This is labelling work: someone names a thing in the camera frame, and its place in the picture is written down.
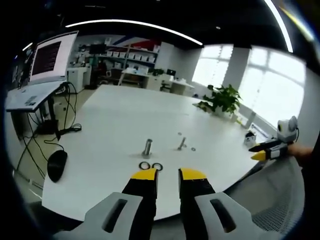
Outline black floor cables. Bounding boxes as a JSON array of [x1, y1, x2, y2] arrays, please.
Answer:
[[14, 81, 83, 180]]

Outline black oval floor object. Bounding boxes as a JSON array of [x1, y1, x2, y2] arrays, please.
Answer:
[[47, 149, 69, 183]]

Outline thin metal threaded stud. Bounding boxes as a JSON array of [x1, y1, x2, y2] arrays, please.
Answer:
[[174, 136, 188, 152]]

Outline white cabinet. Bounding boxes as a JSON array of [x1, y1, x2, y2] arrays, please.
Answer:
[[66, 66, 91, 93]]

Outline white background table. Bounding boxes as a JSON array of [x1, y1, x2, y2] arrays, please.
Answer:
[[120, 67, 174, 91]]

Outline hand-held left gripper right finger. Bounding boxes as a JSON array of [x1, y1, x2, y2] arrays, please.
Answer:
[[177, 167, 275, 240]]

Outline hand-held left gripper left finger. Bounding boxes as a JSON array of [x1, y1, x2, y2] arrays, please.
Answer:
[[53, 167, 160, 240]]

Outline storage shelf with white boxes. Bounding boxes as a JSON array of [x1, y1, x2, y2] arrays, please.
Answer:
[[99, 42, 160, 75]]

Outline curved ceiling light strip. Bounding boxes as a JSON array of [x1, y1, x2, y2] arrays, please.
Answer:
[[65, 19, 204, 47], [263, 0, 294, 54]]

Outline green potted plant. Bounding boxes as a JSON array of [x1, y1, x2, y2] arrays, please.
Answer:
[[192, 84, 244, 116]]

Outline person's right hand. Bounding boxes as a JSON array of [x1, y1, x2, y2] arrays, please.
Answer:
[[287, 144, 315, 164]]

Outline thick metal threaded stud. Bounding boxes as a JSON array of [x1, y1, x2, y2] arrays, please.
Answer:
[[129, 138, 161, 159]]

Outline grey mesh chair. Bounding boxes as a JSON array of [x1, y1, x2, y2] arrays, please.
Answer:
[[223, 152, 306, 235]]

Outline small black wall screen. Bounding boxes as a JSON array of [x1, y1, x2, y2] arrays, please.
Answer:
[[88, 43, 107, 55]]

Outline computer monitor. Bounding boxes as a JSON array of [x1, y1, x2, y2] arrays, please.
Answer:
[[28, 30, 80, 85]]

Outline grey standing desk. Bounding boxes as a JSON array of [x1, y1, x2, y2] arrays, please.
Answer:
[[5, 80, 69, 141]]

